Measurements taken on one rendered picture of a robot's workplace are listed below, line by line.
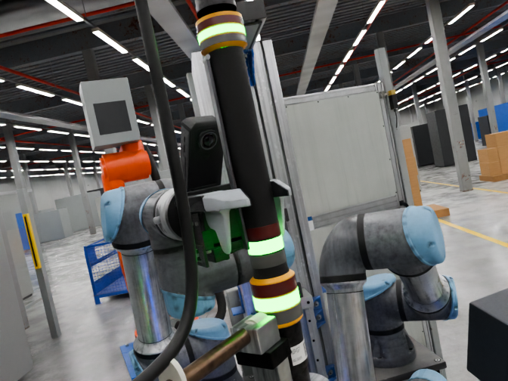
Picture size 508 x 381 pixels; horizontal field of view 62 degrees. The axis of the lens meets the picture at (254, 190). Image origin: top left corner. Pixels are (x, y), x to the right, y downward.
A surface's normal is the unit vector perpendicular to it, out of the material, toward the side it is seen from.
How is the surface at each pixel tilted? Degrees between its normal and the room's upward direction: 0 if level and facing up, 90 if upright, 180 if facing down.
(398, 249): 98
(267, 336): 90
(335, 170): 89
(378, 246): 88
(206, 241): 90
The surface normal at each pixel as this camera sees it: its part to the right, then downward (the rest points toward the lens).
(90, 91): 0.40, -0.04
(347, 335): -0.33, -0.15
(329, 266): -0.69, -0.08
